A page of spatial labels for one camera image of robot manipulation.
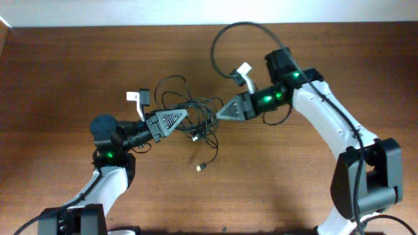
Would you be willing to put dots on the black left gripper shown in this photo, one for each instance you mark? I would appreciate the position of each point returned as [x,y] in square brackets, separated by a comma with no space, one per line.
[162,129]

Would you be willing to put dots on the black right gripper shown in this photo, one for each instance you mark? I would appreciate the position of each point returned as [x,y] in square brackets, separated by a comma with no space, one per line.
[245,106]

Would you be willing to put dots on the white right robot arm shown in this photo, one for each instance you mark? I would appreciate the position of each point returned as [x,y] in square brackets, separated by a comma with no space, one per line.
[367,178]

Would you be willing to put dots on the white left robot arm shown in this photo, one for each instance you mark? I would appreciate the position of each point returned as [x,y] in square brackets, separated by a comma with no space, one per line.
[113,172]

